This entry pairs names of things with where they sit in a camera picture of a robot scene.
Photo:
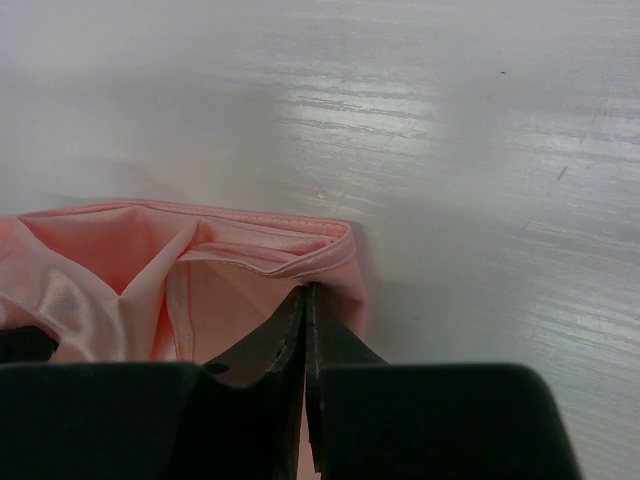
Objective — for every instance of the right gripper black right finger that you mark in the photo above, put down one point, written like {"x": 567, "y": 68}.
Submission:
{"x": 369, "y": 419}

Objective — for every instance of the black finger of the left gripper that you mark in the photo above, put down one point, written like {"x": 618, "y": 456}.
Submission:
{"x": 26, "y": 344}

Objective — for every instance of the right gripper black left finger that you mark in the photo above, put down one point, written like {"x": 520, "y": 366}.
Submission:
{"x": 235, "y": 417}

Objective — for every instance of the pink satin napkin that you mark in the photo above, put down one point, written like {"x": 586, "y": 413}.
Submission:
{"x": 136, "y": 282}

